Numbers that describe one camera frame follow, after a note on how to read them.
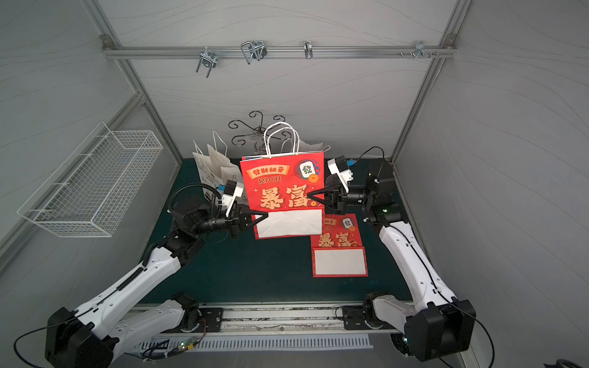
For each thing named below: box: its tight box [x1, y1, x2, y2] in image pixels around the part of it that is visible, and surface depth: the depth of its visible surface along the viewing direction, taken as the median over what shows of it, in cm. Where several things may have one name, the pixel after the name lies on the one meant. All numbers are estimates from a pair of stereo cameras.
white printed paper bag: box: [192, 130, 244, 202], surface depth 88 cm
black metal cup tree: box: [227, 110, 293, 154], surface depth 90 cm
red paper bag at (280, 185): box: [239, 151, 325, 240], surface depth 61 cm
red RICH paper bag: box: [310, 213, 369, 279], surface depth 88 cm
